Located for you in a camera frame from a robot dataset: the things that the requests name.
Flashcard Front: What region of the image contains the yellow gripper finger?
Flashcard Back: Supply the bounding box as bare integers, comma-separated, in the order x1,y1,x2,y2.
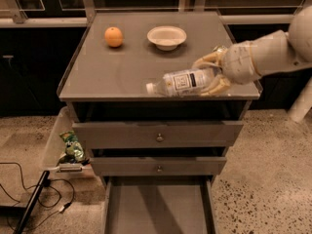
201,75,231,97
192,52,224,68

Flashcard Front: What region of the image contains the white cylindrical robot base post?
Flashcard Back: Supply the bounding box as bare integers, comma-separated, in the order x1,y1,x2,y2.
288,77,312,123

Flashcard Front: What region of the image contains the clear plastic storage bin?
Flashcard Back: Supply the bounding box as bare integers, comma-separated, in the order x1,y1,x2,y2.
41,107,95,179

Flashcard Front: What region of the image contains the grey middle drawer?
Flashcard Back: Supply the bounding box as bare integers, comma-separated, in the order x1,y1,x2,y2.
91,157,226,176

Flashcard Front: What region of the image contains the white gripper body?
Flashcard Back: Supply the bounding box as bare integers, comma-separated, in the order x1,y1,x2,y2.
221,41,260,84

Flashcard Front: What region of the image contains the green chip bag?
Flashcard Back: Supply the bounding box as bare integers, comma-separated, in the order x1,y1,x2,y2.
58,131,86,164

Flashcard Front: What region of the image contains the grey drawer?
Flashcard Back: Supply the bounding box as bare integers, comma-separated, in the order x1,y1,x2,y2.
102,176,219,234
91,157,226,176
72,121,243,149

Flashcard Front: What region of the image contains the orange fruit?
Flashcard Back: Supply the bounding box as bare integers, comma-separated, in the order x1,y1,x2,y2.
104,27,123,48

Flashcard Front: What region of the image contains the metal railing frame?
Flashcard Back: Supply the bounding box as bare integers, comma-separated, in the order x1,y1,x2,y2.
0,0,312,29

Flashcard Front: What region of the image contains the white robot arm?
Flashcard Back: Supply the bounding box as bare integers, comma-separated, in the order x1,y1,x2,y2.
192,6,312,95

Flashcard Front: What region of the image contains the green soda can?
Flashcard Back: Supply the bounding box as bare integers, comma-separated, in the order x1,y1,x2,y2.
213,46,227,54

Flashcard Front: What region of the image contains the grey top drawer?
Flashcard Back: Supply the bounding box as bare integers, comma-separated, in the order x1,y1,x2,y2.
72,121,243,149

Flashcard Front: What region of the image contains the grey drawer cabinet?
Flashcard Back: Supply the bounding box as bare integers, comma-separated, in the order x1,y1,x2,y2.
56,11,263,234

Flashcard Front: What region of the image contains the black flat bar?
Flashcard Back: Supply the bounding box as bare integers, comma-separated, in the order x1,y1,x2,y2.
13,171,50,234

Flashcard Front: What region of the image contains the grey bottom drawer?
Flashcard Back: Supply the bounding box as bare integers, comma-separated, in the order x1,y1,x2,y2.
102,176,219,234

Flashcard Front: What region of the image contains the clear plastic water bottle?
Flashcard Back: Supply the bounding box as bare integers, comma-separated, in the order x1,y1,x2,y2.
146,67,220,97

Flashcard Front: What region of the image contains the black cable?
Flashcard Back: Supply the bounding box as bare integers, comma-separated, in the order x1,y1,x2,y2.
0,162,75,232

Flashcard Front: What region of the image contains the white paper bowl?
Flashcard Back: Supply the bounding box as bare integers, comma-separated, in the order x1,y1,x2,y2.
147,26,187,51

